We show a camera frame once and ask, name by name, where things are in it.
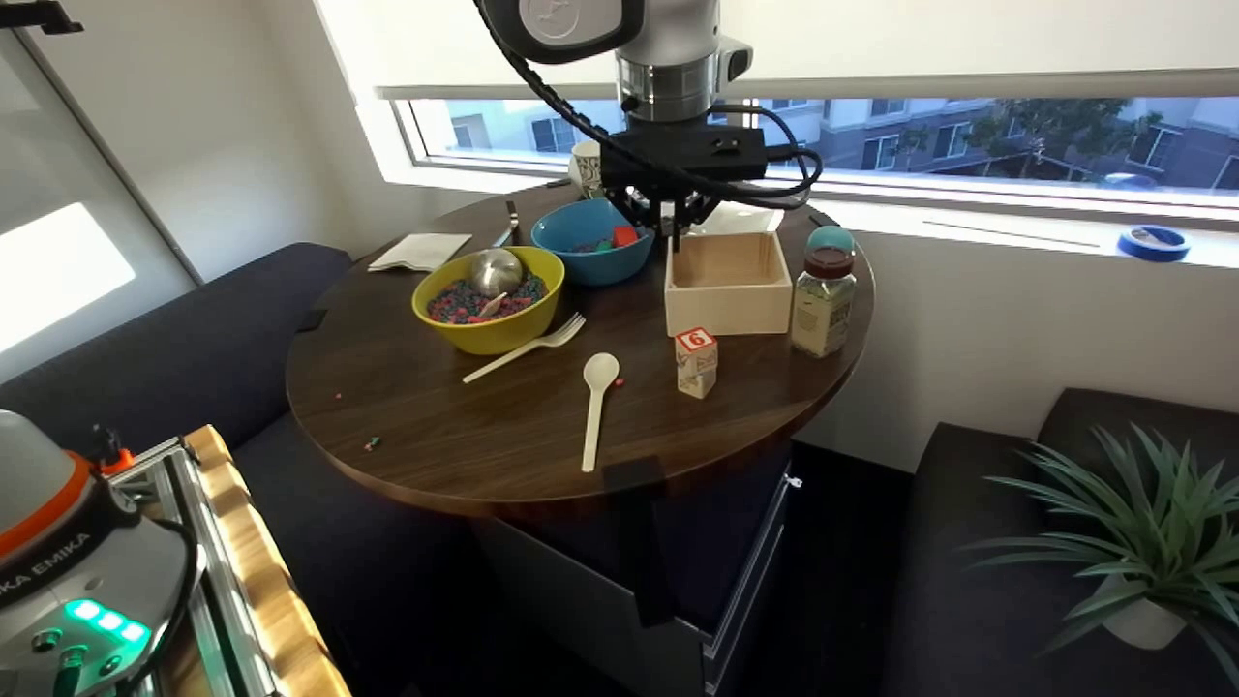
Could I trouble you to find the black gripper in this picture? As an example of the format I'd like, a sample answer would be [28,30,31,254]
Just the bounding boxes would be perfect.
[635,168,715,260]

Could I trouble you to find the light wooden box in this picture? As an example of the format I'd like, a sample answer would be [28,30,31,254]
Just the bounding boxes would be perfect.
[663,227,795,340]

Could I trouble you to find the blue bowl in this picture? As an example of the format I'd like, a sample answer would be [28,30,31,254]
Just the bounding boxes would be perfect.
[525,194,659,291]

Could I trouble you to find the yellow bowl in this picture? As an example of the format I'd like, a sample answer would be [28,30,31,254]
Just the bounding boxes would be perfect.
[408,243,573,362]

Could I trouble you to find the white folded towel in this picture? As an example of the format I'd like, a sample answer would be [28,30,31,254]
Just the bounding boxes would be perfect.
[693,196,790,243]

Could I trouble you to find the small carton with red top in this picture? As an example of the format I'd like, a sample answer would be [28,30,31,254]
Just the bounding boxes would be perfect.
[668,324,719,403]

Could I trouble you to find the glass spice jar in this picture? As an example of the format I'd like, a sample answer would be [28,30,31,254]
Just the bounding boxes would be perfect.
[786,247,859,362]

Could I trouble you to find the white plastic spoon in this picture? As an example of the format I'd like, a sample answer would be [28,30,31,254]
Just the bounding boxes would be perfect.
[578,347,625,476]

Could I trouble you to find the metal ladle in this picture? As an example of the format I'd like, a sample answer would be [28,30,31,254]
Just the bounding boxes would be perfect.
[459,196,535,303]

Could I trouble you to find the colourful beads pile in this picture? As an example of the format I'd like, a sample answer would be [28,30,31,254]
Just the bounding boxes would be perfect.
[426,279,552,331]

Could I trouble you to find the flat white napkin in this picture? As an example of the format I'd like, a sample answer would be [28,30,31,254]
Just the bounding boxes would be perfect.
[365,227,477,279]

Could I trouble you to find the round dark wooden table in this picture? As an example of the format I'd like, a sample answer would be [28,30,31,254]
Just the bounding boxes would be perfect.
[281,178,878,513]

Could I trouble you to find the white roller blind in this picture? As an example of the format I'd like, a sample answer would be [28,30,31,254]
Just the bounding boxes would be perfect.
[373,0,1239,103]

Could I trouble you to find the grey cabinet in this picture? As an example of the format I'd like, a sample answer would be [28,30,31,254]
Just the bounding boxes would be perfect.
[470,467,799,697]

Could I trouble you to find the dark fabric armchair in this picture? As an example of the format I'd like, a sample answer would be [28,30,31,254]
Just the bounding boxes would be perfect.
[881,382,1239,697]

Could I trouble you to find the blue lid on sill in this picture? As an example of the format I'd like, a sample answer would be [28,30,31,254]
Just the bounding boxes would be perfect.
[1114,221,1192,266]

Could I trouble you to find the dark grey fabric sofa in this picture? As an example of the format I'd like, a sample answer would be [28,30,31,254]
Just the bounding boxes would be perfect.
[0,241,520,697]

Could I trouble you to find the wood edged robot stand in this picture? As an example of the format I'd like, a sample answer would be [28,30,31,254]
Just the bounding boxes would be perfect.
[102,422,351,697]

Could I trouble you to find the green spiky plant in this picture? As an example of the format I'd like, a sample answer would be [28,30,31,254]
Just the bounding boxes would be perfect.
[960,422,1239,688]

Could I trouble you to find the white plant pot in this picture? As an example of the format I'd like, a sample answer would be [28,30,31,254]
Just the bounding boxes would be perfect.
[1098,594,1192,653]

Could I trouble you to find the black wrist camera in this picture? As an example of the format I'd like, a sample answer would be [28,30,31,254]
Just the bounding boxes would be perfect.
[614,119,765,178]

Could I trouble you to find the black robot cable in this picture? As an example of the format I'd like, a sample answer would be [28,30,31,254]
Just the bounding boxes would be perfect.
[470,0,830,218]

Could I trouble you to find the black mount bracket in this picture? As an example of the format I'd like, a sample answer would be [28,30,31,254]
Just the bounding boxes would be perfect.
[0,0,89,38]

